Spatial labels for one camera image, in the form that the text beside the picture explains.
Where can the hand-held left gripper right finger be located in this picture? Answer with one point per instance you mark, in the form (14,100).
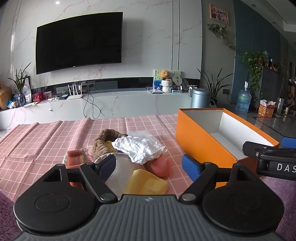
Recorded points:
(190,165)

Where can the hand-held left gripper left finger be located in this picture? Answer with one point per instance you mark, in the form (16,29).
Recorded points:
(107,165)

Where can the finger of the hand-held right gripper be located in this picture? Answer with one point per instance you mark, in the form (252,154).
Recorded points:
(289,141)
(251,147)

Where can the cream plush cushion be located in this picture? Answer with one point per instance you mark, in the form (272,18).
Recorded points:
(120,171)

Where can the brown knitted cloth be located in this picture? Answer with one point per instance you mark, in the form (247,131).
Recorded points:
(99,146)

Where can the orange cardboard box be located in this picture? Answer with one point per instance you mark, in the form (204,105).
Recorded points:
(196,139)

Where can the pink peach toy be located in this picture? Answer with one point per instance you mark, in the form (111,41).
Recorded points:
(161,166)

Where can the white plastic bag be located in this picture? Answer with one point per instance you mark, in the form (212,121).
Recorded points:
(138,148)

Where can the yellow sponge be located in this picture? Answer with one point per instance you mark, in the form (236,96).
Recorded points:
(145,183)

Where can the pink sponge cake toy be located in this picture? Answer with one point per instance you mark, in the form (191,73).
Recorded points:
(76,157)

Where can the red strawberry toy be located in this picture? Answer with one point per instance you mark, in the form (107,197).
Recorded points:
(75,184)

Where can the red tissue box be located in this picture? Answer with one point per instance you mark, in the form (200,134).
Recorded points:
(266,110)

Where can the blue water bottle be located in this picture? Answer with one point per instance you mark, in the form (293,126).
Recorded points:
(243,100)

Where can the pink clear plastic bag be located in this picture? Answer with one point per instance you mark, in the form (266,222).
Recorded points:
(143,134)

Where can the grey cabinet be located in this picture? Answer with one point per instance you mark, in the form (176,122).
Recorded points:
(271,85)

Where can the white marble television cabinet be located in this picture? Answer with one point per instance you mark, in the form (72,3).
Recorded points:
(127,104)

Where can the pink checked tablecloth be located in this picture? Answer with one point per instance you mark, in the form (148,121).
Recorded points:
(46,139)

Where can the silver trash can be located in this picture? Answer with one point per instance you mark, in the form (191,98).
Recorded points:
(200,98)

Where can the long-leaf potted plant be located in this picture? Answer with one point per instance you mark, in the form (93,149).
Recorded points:
(216,85)

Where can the white router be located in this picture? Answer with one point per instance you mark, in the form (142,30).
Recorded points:
(75,96)

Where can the bushy green plant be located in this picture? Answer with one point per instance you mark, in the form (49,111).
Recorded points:
(254,64)

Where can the round white hand fan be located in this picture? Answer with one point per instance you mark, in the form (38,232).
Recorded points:
(177,80)

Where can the pink gift box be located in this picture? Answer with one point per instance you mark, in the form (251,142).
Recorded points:
(47,95)

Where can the painted canvas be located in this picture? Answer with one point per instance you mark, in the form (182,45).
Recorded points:
(157,78)

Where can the brown teddy bear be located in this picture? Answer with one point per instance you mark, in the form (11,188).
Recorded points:
(165,74)

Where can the red gift box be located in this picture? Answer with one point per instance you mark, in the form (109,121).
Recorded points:
(37,96)

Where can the black framed picture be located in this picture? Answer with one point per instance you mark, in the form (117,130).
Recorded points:
(29,88)

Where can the blue snack bag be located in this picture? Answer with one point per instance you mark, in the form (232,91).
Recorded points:
(12,102)

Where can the leafy plant in glass vase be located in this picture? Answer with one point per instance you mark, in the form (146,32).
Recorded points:
(21,81)

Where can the hanging vine plant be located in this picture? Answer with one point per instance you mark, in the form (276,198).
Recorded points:
(219,30)

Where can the black wall television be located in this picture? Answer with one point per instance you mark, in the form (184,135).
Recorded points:
(78,41)

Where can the wall framed picture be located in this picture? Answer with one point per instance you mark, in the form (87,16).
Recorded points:
(219,14)

